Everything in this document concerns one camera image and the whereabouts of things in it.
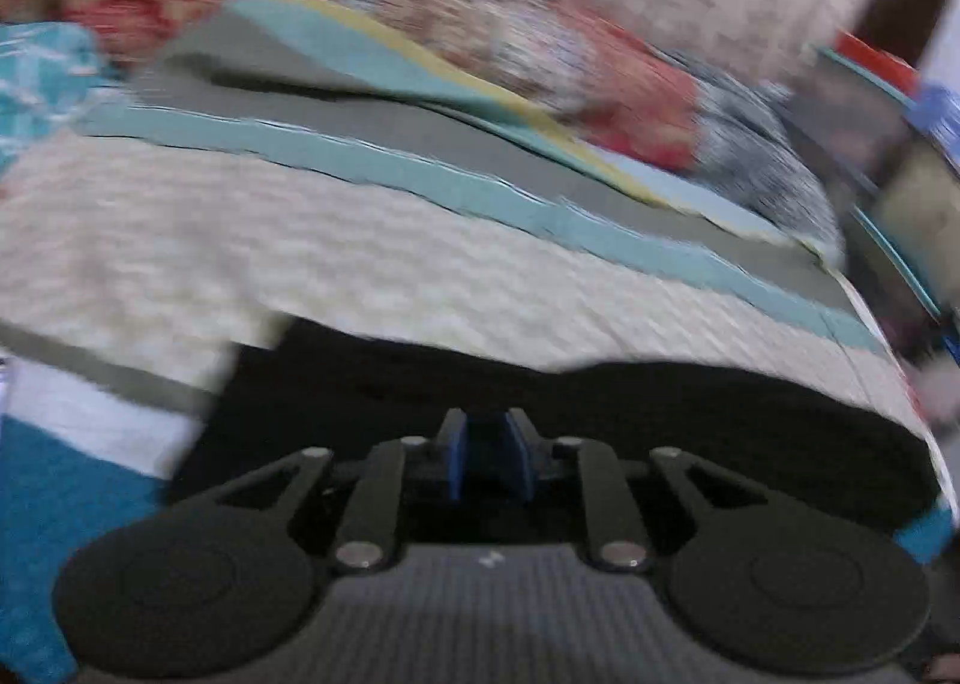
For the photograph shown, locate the black pants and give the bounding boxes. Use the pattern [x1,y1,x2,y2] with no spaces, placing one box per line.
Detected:
[164,319,953,562]

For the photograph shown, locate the striped chevron bed cover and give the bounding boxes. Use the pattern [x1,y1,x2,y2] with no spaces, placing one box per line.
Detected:
[2,0,958,682]

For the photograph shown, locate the stacked storage boxes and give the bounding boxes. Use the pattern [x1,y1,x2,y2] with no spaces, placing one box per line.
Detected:
[778,44,958,358]

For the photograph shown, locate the blue cloth on boxes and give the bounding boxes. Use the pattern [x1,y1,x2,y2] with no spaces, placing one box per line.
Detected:
[907,83,960,167]

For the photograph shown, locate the teal patterned pillow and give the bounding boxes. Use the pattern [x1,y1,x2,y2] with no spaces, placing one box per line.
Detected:
[0,23,109,170]

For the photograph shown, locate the red floral patchwork quilt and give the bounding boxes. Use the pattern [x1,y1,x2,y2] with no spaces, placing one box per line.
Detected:
[2,0,843,252]

